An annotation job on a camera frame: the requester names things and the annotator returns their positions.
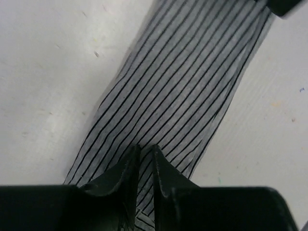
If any grey striped underwear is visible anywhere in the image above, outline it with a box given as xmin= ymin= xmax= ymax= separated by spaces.
xmin=65 ymin=0 xmax=273 ymax=231

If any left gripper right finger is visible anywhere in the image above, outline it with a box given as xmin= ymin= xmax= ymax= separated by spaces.
xmin=151 ymin=144 xmax=199 ymax=231

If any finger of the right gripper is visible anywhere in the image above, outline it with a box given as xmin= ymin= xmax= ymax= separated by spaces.
xmin=266 ymin=0 xmax=303 ymax=16

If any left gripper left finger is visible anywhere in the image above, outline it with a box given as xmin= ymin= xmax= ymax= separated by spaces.
xmin=80 ymin=145 xmax=141 ymax=231

